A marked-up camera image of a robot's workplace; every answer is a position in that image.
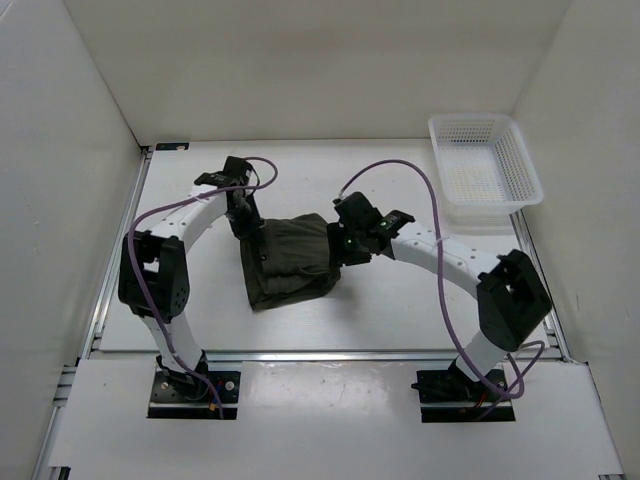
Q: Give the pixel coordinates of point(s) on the blue corner label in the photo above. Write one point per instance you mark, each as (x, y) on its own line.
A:
(172, 146)

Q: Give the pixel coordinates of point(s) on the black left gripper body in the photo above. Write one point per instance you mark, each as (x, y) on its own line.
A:
(245, 220)

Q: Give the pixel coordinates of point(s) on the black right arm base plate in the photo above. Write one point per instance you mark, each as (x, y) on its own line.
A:
(445, 397)

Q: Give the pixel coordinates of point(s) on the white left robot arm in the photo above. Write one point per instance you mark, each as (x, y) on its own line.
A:
(153, 274)

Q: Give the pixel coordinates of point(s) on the aluminium front table rail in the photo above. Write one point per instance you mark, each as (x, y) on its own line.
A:
(302, 356)

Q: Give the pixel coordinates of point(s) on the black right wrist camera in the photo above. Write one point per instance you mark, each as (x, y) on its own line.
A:
(356, 212)

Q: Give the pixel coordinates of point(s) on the olive green shorts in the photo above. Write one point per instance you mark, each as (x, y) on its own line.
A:
(287, 261)

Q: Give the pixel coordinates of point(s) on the aluminium right side rail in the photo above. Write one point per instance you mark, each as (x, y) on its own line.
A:
(558, 347)

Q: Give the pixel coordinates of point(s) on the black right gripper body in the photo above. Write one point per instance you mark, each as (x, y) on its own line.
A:
(346, 246)

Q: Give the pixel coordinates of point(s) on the aluminium left side rail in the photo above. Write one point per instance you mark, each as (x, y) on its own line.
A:
(93, 327)

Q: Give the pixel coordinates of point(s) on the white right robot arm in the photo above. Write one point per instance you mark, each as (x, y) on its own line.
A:
(511, 298)

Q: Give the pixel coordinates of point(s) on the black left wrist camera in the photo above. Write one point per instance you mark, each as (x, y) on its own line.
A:
(237, 167)

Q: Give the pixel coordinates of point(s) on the white perforated plastic basket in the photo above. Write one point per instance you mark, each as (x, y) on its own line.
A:
(485, 170)

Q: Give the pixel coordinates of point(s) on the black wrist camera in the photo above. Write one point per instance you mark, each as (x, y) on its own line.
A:
(356, 212)
(237, 167)

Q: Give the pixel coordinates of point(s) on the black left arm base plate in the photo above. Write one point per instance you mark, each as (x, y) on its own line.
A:
(169, 402)

